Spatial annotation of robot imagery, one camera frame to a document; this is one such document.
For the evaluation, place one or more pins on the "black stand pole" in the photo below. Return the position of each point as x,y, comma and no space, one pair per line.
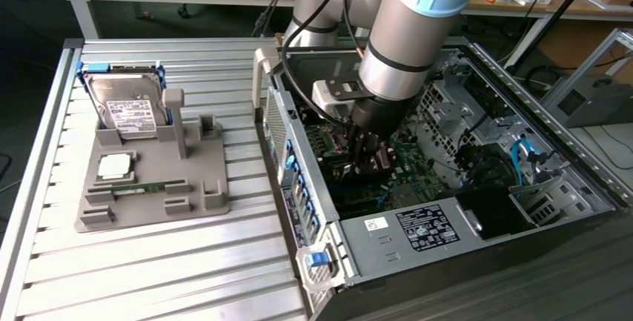
559,13

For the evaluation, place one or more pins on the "grey power supply unit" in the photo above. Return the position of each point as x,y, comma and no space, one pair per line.
388,241

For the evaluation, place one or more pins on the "open Dell PC case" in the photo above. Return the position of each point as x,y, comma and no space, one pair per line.
317,202

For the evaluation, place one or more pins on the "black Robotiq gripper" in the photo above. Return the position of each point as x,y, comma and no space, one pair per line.
378,117

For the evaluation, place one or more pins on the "blue case latch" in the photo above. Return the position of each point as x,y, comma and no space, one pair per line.
315,259

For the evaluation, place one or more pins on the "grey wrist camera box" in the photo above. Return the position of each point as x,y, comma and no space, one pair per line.
329,98

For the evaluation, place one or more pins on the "grey metal cabinet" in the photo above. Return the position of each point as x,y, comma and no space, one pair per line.
593,102

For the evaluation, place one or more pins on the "green RAM stick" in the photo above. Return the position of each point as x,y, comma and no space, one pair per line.
143,187

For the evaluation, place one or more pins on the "grey plastic parts rack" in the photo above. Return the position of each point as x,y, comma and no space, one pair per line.
163,187

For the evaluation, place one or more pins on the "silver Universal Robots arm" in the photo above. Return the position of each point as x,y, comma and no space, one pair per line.
410,32

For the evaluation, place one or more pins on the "green motherboard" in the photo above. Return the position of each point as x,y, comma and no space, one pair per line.
420,172

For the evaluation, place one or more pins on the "grey metal disk bay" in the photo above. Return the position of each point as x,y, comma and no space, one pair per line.
548,202

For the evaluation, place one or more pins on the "silver CPU chip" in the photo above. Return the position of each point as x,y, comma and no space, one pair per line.
115,167

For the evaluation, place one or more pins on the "Nvidia Quadro graphics card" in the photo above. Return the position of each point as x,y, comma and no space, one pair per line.
346,176

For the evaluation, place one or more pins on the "silver chipset heatsink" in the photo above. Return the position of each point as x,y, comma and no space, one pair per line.
406,193

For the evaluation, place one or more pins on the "hard disk in blue caddy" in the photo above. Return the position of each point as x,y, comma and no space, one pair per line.
123,102

